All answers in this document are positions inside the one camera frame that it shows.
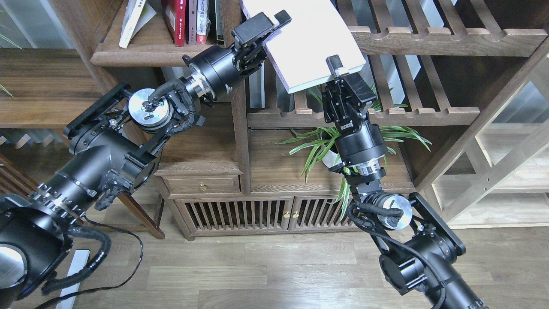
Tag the white metal leg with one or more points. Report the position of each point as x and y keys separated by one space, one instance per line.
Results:
x=78 y=262

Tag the yellow green book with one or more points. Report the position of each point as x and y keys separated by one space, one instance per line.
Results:
x=137 y=14

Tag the left slatted cabinet door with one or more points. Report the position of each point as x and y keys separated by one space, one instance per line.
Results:
x=236 y=216

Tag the green spider plant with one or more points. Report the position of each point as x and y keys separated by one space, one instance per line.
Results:
x=324 y=140

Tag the light wooden shelf unit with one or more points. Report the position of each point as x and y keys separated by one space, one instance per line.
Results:
x=500 y=178

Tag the dark wooden bookshelf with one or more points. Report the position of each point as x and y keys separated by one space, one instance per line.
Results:
x=439 y=66

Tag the right slatted cabinet door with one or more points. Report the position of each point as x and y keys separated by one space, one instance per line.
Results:
x=318 y=214

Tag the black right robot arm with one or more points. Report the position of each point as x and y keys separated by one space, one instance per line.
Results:
x=417 y=247

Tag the slatted cabinet door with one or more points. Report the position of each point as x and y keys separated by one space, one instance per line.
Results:
x=236 y=216
x=318 y=214

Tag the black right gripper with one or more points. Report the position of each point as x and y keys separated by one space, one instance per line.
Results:
x=344 y=98

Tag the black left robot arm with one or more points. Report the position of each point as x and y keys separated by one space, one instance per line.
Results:
x=37 y=248

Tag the dark slatted wooden rack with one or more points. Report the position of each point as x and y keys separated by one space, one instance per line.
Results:
x=13 y=180

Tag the white plant pot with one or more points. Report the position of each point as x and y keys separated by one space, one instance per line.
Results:
x=331 y=159

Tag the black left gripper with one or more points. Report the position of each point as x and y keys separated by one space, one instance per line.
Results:
x=249 y=37

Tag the red white upright book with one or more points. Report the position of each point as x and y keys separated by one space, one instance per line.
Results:
x=202 y=22

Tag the dark wooden side table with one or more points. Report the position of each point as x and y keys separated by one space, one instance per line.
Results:
x=53 y=89

